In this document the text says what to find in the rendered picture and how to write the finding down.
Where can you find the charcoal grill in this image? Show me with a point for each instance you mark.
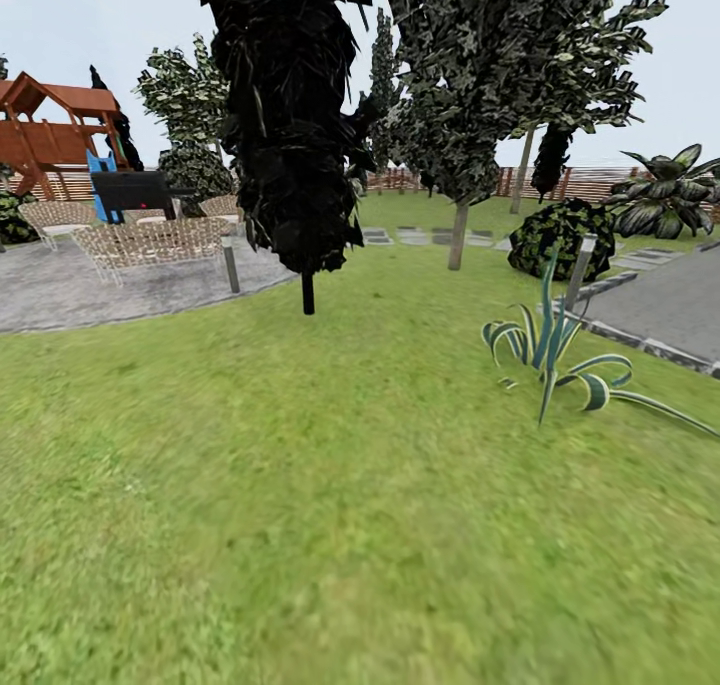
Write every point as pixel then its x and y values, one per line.
pixel 120 191

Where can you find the garden chair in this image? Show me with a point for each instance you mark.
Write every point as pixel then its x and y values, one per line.
pixel 149 243
pixel 224 207
pixel 152 215
pixel 57 219

